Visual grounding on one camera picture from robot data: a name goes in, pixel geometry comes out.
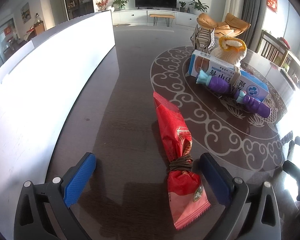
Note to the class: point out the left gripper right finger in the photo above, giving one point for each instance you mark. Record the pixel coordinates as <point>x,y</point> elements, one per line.
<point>262,220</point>

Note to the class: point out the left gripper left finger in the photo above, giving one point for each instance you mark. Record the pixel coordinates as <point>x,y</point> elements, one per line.
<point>31,218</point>

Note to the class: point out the purple teal toy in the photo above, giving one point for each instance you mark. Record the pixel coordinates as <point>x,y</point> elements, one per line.
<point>219,86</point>

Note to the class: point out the red snack packet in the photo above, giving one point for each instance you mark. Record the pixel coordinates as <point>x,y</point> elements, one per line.
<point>186,193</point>

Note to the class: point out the cream knitted pouch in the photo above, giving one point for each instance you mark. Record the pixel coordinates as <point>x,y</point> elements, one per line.
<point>231,50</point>

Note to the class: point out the blue white toothpaste box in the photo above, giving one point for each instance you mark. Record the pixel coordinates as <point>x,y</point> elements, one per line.
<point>239,79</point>

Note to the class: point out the wooden dining chair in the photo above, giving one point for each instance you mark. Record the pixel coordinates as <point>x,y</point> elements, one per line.
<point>272,49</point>

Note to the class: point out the white cardboard storage box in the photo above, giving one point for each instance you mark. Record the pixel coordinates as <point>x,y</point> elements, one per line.
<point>39,85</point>

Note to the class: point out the orange lounge chair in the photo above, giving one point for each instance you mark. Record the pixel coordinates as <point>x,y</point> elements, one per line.
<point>231,26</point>

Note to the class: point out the grey curtain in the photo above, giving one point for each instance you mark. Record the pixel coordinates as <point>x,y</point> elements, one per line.
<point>253,13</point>

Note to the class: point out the green potted plant right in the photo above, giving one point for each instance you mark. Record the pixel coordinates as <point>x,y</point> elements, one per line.
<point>198,7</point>

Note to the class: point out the green potted plant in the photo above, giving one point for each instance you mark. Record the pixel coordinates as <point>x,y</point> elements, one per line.
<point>119,4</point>
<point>198,7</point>

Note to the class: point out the wooden bench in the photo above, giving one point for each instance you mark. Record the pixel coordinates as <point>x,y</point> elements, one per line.
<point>168,18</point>

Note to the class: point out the white tv cabinet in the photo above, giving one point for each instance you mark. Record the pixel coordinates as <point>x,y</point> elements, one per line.
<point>141,17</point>

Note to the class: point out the red flower plant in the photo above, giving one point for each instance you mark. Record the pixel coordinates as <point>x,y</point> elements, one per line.
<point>102,4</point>

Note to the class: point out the green potted plant left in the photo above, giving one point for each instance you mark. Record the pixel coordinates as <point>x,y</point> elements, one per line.
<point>119,4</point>

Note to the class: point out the red wall decoration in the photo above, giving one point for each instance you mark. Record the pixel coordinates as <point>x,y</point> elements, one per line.
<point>272,5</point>

